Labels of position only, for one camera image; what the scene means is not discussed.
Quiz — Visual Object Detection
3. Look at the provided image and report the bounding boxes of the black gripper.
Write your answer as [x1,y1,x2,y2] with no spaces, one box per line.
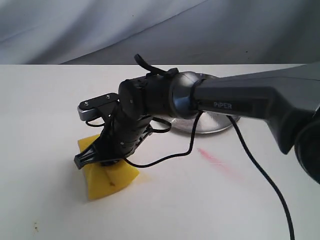
[74,112,152,170]

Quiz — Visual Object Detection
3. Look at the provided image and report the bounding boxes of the yellow sponge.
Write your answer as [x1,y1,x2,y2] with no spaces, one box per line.
[77,134,140,201]

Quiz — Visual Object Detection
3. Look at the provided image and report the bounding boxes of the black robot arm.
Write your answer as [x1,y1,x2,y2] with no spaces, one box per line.
[74,63,320,182]

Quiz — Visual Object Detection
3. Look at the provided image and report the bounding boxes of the round steel plate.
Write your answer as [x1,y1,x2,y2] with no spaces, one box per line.
[149,71,241,135]

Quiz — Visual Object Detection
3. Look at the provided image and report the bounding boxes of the white backdrop sheet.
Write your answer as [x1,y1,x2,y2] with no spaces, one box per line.
[0,0,320,65]

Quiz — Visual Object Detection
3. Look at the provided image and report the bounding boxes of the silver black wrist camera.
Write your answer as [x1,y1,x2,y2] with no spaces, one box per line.
[77,93,119,122]

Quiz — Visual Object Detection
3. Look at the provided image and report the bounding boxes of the black cable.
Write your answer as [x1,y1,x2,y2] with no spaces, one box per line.
[84,109,296,240]

